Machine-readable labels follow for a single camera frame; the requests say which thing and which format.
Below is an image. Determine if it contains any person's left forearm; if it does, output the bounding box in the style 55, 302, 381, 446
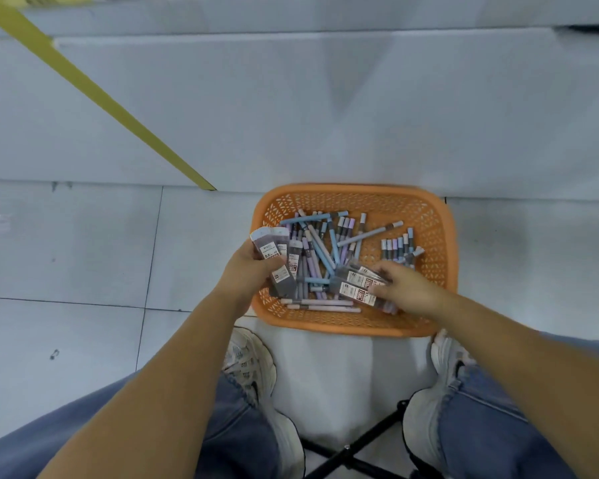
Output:
37, 289, 250, 479

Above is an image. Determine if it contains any yellow floor tape strip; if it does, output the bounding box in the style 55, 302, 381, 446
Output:
0, 0, 217, 192

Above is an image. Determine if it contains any orange plastic basket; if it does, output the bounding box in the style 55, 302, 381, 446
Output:
250, 183, 460, 339

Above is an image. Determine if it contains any pile of pastel pens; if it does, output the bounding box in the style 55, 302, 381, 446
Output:
279, 209, 426, 315

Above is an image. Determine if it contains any person's left jeans leg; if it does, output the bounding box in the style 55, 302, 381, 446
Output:
0, 370, 281, 479

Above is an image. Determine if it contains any clear lead refill pack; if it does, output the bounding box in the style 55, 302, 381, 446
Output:
329, 279, 394, 313
270, 264, 296, 299
335, 264, 391, 290
286, 239, 304, 281
272, 227, 291, 260
250, 227, 279, 260

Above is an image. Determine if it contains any person's white sneaker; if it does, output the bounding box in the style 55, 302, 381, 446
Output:
223, 326, 305, 479
403, 329, 477, 475

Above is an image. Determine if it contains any person's right hand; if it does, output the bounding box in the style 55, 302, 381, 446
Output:
367, 260, 451, 321

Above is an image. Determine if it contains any person's right jeans leg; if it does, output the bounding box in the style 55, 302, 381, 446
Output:
437, 332, 599, 479

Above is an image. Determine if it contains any person's left hand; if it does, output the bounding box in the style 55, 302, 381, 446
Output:
214, 239, 286, 318

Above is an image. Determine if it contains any person's left white sneaker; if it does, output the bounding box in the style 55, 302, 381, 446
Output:
223, 326, 305, 479

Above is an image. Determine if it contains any person's right white sneaker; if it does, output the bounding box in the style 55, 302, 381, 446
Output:
403, 329, 477, 475

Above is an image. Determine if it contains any person's right forearm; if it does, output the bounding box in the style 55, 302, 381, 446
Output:
438, 290, 599, 479

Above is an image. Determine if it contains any black folding stool frame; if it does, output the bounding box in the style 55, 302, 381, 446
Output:
299, 400, 445, 479

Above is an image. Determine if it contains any person's jeans leg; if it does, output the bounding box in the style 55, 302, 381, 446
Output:
0, 370, 281, 479
437, 332, 599, 479

